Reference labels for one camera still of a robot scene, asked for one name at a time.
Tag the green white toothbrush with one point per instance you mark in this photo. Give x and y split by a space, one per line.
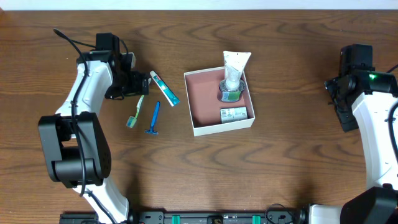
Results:
132 120

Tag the blue disposable razor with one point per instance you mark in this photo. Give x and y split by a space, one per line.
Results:
154 120

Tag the green white toothpaste tube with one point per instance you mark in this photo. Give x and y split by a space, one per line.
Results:
168 93

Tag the small green white box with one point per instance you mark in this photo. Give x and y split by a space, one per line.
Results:
229 115

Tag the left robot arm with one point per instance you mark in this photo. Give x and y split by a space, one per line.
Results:
75 148

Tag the white cardboard box pink interior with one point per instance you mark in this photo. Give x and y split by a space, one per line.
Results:
203 96

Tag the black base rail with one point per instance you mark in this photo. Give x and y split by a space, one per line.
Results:
273 215

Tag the clear blue soap pump bottle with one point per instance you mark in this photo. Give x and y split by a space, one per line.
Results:
230 91

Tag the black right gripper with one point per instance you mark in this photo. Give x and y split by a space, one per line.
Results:
346 116

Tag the white lotion tube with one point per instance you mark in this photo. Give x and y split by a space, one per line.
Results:
234 64

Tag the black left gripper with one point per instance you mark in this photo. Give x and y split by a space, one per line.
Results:
137 83

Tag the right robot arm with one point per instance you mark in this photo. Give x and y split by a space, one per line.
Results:
366 99

